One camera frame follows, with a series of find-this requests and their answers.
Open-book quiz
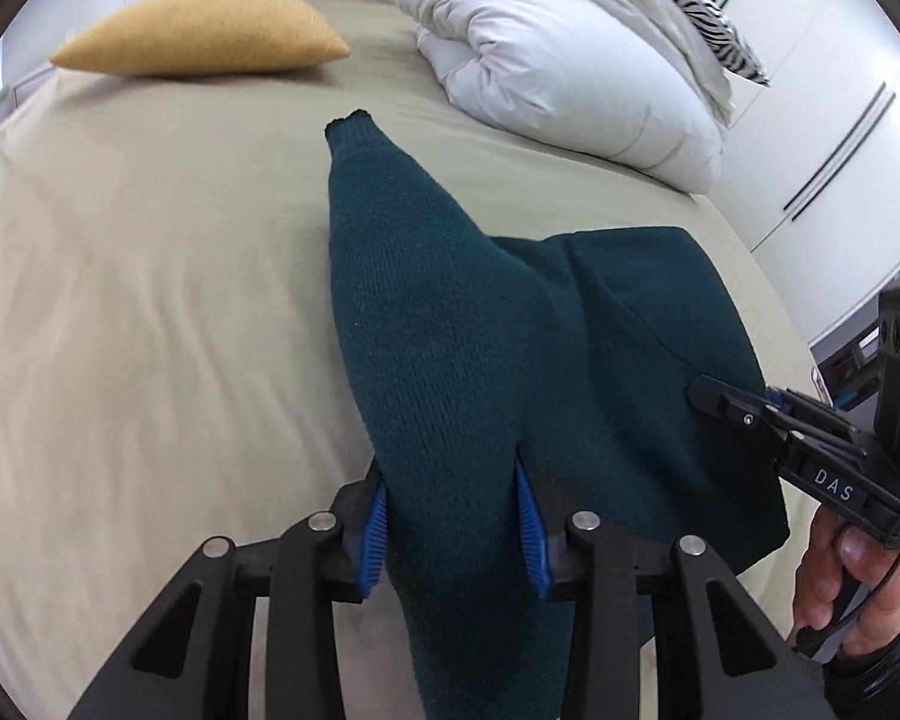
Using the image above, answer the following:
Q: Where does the dark green knit sweater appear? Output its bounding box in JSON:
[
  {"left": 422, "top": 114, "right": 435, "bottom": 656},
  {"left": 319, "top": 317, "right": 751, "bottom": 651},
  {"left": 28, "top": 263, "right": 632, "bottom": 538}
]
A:
[{"left": 322, "top": 111, "right": 790, "bottom": 720}]

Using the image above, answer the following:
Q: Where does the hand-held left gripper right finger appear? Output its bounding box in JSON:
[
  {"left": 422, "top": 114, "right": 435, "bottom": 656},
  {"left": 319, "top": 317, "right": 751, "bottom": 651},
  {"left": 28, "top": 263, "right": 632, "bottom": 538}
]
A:
[{"left": 516, "top": 441, "right": 837, "bottom": 720}]

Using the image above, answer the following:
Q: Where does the person's right hand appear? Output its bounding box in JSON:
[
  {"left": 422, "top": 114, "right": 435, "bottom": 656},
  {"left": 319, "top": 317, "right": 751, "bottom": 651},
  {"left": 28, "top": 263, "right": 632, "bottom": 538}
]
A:
[{"left": 791, "top": 499, "right": 900, "bottom": 661}]

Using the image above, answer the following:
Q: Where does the white wardrobe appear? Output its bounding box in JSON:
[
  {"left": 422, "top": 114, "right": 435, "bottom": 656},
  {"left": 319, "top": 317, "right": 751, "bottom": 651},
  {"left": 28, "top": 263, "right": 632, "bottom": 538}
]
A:
[{"left": 690, "top": 0, "right": 900, "bottom": 346}]

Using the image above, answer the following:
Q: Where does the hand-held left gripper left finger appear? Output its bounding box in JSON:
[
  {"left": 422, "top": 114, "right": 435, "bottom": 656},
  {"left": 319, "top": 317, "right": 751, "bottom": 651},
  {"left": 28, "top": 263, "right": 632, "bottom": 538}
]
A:
[{"left": 67, "top": 457, "right": 389, "bottom": 720}]

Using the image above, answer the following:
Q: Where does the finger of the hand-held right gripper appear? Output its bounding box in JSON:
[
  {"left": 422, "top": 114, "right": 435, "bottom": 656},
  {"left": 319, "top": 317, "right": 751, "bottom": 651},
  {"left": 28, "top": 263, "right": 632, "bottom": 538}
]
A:
[
  {"left": 765, "top": 386, "right": 865, "bottom": 452},
  {"left": 688, "top": 377, "right": 796, "bottom": 466}
]

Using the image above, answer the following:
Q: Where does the zebra striped pillow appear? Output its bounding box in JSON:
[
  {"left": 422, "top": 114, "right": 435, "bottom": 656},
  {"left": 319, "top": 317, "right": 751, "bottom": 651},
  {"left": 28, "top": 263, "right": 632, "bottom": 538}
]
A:
[{"left": 615, "top": 0, "right": 772, "bottom": 87}]

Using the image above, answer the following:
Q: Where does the bed with beige sheet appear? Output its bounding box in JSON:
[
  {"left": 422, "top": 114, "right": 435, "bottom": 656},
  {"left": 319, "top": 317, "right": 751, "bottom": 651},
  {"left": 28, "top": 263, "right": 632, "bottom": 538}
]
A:
[{"left": 0, "top": 0, "right": 822, "bottom": 720}]

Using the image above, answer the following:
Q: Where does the white duvet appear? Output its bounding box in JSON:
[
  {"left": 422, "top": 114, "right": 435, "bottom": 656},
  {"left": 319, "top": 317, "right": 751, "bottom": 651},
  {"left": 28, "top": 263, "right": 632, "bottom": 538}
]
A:
[{"left": 386, "top": 0, "right": 736, "bottom": 194}]

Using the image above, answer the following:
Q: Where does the yellow pillow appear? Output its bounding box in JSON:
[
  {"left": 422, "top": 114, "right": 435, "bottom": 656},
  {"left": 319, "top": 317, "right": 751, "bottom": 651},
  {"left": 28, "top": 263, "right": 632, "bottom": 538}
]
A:
[{"left": 49, "top": 0, "right": 351, "bottom": 78}]

